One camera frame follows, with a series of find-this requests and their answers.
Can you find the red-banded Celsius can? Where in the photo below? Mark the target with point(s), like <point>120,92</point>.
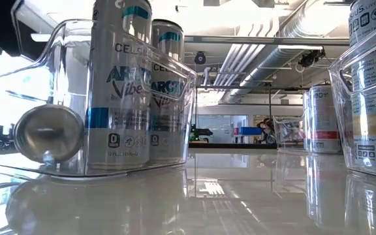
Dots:
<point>323,124</point>

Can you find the black background equipment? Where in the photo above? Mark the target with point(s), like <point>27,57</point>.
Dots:
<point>265,130</point>

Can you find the black metal background frame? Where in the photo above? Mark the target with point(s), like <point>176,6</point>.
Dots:
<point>270,107</point>

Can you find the white ceiling pipe run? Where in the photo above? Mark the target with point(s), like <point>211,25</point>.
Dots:
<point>237,62</point>

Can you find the black background robot arm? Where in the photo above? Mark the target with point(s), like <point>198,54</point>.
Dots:
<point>202,133</point>

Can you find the silver round air duct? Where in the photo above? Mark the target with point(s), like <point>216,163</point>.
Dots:
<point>273,62</point>

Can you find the black ceiling camera cluster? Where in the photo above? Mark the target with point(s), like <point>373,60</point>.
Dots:
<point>310,58</point>

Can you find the clear plastic bin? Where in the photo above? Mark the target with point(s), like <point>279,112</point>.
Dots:
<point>287,134</point>
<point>341,130</point>
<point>60,81</point>

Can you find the small red box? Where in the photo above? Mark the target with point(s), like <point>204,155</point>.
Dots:
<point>236,131</point>

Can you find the black round ceiling device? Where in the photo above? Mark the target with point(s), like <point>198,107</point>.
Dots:
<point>200,57</point>

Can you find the Tropical Vibe Celsius can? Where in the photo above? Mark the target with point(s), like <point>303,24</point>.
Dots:
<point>374,98</point>

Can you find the black metal table frame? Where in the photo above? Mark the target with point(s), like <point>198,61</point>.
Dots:
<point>233,146</point>

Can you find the white strip light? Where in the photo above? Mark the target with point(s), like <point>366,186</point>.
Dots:
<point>299,47</point>

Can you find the blue storage bin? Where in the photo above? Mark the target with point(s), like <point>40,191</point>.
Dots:
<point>250,131</point>

